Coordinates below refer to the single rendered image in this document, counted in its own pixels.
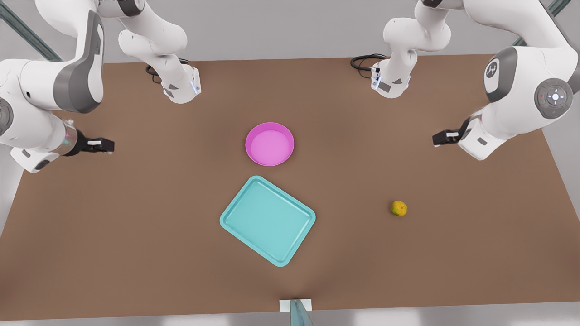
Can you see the small orange fruit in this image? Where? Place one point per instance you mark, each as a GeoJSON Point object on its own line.
{"type": "Point", "coordinates": [399, 208]}

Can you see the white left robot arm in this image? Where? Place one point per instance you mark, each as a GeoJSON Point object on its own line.
{"type": "Point", "coordinates": [521, 81]}

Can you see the teal rectangular tray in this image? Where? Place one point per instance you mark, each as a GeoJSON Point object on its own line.
{"type": "Point", "coordinates": [268, 220]}

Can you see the pink round plate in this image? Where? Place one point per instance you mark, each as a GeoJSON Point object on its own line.
{"type": "Point", "coordinates": [269, 144]}

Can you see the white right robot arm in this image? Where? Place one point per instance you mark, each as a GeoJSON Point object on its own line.
{"type": "Point", "coordinates": [54, 81]}

